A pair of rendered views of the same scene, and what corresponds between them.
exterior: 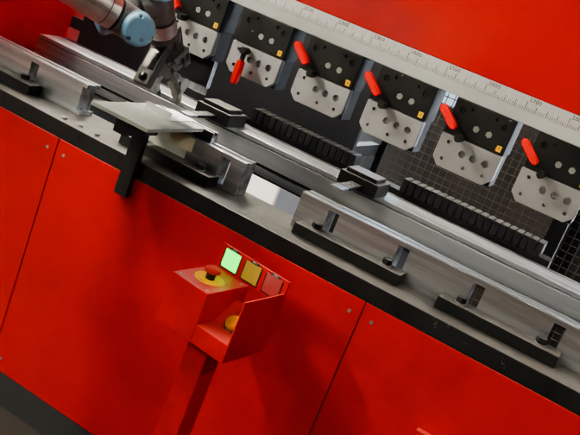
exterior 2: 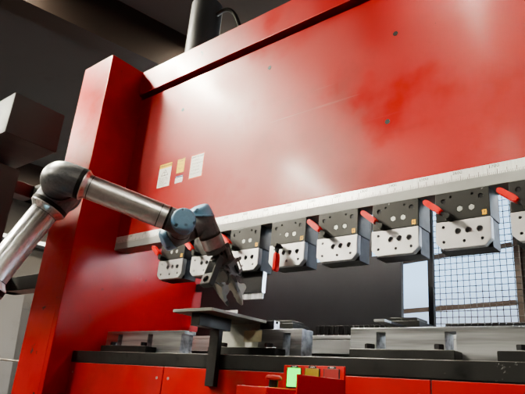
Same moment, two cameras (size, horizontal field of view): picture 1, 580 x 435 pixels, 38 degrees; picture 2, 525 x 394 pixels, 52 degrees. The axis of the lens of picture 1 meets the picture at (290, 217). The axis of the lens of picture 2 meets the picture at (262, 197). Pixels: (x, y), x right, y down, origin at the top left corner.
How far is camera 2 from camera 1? 90 cm
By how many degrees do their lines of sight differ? 41
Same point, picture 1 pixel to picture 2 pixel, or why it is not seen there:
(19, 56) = (141, 334)
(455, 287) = (512, 345)
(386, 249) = (435, 341)
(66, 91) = (172, 342)
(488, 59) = (444, 159)
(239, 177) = (300, 342)
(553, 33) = (480, 119)
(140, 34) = (184, 221)
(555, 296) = not seen: outside the picture
